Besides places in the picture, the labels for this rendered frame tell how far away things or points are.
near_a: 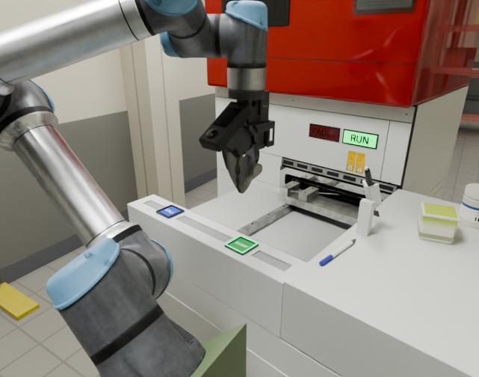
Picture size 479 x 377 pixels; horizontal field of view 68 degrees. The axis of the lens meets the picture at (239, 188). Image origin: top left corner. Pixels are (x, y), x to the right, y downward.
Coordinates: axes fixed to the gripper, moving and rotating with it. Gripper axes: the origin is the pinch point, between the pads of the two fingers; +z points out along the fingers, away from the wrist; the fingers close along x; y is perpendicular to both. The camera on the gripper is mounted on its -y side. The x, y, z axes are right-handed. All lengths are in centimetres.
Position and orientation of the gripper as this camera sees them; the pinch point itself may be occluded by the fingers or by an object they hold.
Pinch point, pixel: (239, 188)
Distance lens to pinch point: 75.8
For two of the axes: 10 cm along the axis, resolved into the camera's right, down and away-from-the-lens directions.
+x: -7.5, -2.6, 6.1
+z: 0.0, 9.2, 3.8
